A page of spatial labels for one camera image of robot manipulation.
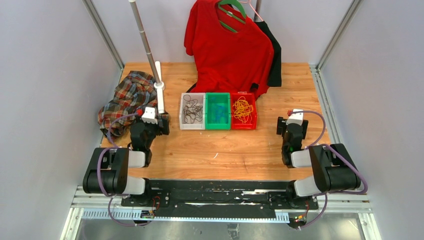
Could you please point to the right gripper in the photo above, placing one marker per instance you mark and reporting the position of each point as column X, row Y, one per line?
column 282, row 126

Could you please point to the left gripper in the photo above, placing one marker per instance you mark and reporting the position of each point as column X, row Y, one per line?
column 164, row 130

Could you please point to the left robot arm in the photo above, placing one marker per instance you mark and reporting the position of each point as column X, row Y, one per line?
column 108, row 170

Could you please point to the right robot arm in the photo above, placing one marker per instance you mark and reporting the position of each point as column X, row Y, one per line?
column 333, row 169

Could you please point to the white plastic bin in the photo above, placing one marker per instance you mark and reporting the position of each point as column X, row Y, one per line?
column 192, row 111

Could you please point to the plaid flannel shirt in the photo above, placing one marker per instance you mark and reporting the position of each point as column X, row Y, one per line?
column 135, row 91

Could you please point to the red plastic bin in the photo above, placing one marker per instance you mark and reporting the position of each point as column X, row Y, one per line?
column 243, row 111

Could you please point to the black garment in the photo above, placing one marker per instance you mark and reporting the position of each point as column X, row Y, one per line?
column 275, row 71

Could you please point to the green plastic bin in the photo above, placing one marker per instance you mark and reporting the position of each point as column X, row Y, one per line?
column 217, row 111

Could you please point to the red t-shirt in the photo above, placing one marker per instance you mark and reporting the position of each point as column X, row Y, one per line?
column 226, row 62

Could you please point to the metal rack pole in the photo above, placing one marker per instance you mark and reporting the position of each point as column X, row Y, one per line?
column 144, row 39
column 257, row 17

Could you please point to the right metal rack pole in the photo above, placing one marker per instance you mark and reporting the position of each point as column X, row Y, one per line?
column 257, row 17

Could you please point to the pink clothes hanger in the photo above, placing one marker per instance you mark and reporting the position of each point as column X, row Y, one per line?
column 251, row 4

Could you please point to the green clothes hanger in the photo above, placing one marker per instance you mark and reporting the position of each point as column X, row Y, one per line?
column 233, row 9

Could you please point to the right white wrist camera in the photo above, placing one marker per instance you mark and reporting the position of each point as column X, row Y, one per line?
column 295, row 116

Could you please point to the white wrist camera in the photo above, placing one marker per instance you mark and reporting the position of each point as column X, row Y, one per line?
column 148, row 115
column 295, row 116

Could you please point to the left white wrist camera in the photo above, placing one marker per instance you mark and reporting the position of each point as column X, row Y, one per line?
column 148, row 115

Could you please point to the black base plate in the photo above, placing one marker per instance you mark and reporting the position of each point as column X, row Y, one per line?
column 220, row 199

